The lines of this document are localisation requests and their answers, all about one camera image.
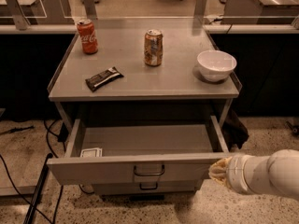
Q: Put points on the white card in drawer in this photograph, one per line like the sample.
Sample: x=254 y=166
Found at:
x=91 y=152

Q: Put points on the red Coca-Cola can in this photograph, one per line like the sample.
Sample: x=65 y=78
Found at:
x=87 y=35

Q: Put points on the grey metal drawer cabinet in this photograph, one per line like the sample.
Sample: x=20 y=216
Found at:
x=173 y=93

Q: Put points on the grey drawer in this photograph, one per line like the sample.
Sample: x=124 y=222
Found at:
x=147 y=187
x=134 y=154

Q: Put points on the grey lower drawer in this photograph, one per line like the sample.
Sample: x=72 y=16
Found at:
x=147 y=187

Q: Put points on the orange patterned soda can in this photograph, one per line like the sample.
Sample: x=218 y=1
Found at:
x=153 y=47

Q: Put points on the grey top drawer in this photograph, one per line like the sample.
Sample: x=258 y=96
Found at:
x=134 y=154

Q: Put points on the dark snack bar wrapper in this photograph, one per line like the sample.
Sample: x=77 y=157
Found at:
x=99 y=80

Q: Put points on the grey background desk right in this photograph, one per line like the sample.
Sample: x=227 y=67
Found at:
x=260 y=11

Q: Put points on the padded gripper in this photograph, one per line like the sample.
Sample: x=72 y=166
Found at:
x=235 y=172

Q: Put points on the white ceramic bowl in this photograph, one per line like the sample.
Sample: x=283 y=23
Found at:
x=216 y=65

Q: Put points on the grey background desk left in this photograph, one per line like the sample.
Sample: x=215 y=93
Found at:
x=40 y=12

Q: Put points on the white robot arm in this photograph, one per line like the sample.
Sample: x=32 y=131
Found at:
x=277 y=174

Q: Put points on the grey background desk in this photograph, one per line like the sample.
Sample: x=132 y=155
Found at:
x=260 y=11
x=40 y=12

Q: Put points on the black bar on floor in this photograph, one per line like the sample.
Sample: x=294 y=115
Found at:
x=38 y=189

